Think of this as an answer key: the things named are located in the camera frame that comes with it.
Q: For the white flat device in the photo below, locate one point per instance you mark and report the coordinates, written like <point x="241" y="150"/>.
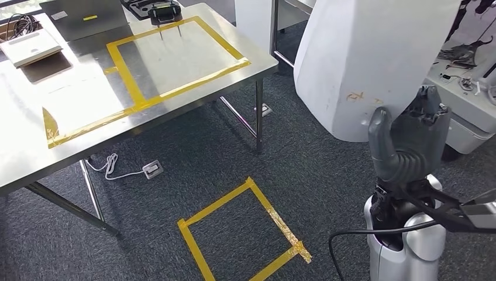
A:
<point x="31" y="46"/>

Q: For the white shell part orange marking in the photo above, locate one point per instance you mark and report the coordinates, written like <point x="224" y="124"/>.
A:
<point x="368" y="58"/>

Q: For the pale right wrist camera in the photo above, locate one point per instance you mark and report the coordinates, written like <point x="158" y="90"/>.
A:
<point x="482" y="213"/>

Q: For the dark grey mechanical part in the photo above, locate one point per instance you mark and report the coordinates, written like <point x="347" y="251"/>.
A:
<point x="463" y="56"/>

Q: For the grey metal case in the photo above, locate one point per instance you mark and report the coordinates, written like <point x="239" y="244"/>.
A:
<point x="89" y="19"/>

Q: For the white cabinet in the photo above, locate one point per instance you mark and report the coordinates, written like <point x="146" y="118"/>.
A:
<point x="252" y="23"/>

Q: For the pale grey wheeled cart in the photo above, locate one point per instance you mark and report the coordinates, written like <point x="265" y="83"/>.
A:
<point x="465" y="116"/>

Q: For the black pronged device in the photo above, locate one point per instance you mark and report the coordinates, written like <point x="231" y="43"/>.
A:
<point x="164" y="13"/>

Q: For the black equipment case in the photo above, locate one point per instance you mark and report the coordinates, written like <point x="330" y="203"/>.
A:
<point x="135" y="6"/>

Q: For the steel workbench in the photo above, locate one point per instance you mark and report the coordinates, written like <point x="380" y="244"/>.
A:
<point x="77" y="89"/>

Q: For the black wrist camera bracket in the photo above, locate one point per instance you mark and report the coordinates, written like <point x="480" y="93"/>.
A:
<point x="453" y="225"/>

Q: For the yellow floor tape square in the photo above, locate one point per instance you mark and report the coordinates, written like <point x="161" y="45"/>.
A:
<point x="279" y="221"/>

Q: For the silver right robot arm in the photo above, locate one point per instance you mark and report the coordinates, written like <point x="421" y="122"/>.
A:
<point x="426" y="240"/>

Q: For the silver floor socket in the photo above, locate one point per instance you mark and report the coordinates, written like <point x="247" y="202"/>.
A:
<point x="265" y="110"/>
<point x="152" y="169"/>

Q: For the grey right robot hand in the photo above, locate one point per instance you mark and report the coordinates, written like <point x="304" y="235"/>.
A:
<point x="422" y="128"/>

